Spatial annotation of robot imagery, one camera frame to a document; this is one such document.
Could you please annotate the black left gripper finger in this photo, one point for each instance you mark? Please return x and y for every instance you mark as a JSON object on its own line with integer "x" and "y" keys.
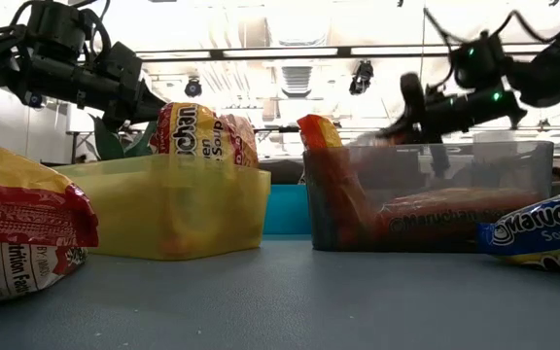
{"x": 151, "y": 104}

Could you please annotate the translucent grey plastic bin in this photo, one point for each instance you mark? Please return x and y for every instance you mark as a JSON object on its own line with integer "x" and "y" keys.
{"x": 528, "y": 165}

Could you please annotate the dark grey rounded block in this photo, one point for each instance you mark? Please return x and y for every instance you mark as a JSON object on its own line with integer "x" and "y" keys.
{"x": 280, "y": 172}

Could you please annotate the black spotlight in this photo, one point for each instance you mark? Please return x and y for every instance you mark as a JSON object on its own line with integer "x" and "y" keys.
{"x": 361, "y": 78}
{"x": 193, "y": 88}
{"x": 35, "y": 100}

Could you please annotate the orange chicken ramen pack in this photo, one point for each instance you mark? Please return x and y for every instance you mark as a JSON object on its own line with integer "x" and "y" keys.
{"x": 319, "y": 133}
{"x": 455, "y": 219}

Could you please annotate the black-framed light bar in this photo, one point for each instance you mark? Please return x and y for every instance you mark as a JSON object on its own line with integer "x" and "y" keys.
{"x": 217, "y": 53}

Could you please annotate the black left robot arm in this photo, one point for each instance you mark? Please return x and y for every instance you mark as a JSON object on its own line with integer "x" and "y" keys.
{"x": 56, "y": 78}

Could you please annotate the yellow ramen packets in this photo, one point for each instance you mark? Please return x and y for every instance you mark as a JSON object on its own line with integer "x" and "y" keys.
{"x": 197, "y": 136}

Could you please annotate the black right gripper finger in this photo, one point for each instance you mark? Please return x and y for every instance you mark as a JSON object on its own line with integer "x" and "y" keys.
{"x": 413, "y": 97}
{"x": 406, "y": 136}

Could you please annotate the person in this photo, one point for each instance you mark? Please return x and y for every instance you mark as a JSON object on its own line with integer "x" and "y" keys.
{"x": 559, "y": 174}

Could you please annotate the green plant in white pot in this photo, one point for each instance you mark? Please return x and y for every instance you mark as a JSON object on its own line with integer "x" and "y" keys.
{"x": 107, "y": 146}

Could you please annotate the teal plastic bin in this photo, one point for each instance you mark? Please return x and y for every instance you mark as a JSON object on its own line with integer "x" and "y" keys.
{"x": 285, "y": 209}

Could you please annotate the red beef ramen pack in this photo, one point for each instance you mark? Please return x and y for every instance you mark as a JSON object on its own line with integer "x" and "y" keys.
{"x": 27, "y": 219}

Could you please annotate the translucent yellow plastic bin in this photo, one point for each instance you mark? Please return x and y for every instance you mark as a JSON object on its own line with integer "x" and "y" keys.
{"x": 115, "y": 219}

